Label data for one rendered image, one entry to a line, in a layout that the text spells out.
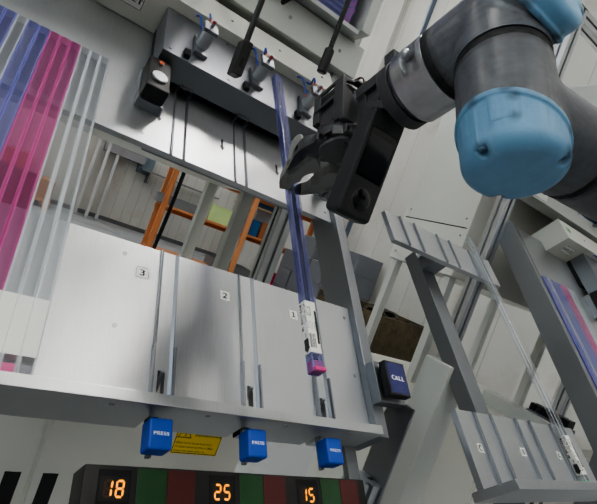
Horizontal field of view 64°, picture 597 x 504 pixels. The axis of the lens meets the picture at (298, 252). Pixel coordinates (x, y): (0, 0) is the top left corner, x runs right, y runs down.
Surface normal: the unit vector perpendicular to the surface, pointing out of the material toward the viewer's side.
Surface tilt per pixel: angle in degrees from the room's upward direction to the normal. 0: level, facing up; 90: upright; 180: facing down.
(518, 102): 70
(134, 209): 90
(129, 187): 90
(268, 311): 44
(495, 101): 80
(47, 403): 134
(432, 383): 90
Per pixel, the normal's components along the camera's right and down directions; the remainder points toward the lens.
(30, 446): 0.48, 0.20
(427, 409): -0.78, -0.29
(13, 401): 0.11, 0.79
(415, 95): -0.47, 0.61
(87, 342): 0.59, -0.53
